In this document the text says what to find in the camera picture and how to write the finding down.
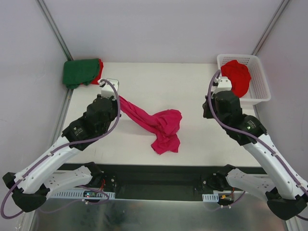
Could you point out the pink t shirt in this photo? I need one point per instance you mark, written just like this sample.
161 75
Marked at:
164 125

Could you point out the right aluminium corner post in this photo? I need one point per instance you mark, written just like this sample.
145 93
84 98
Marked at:
271 25

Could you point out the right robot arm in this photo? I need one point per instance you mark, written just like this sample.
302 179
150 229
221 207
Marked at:
286 193

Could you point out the aluminium corner post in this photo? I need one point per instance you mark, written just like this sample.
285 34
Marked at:
54 28
271 25

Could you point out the white cable duct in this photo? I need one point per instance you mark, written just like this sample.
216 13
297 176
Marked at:
84 194
228 197

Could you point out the red t shirt in basket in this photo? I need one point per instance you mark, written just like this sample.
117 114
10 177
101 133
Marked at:
239 76

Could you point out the right white cable duct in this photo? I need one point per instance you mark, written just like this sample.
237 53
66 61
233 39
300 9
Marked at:
228 197

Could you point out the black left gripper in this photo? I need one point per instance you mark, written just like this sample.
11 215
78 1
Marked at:
115 103

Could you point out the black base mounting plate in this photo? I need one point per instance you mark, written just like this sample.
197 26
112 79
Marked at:
166 183

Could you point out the white plastic laundry basket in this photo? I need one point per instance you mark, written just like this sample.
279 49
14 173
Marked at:
258 89

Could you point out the folded green t shirt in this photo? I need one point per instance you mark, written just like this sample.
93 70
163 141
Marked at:
79 72

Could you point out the folded red t shirt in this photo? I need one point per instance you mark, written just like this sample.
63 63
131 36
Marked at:
97 77

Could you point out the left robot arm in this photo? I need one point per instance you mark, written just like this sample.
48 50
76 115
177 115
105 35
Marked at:
33 186

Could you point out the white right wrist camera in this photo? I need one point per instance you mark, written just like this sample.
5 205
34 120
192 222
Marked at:
222 84

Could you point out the left aluminium corner post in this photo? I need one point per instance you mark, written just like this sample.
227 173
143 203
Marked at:
54 28

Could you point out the left white cable duct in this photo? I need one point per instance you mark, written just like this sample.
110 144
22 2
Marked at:
84 194

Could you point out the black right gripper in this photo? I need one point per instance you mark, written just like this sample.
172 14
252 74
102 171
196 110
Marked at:
206 109

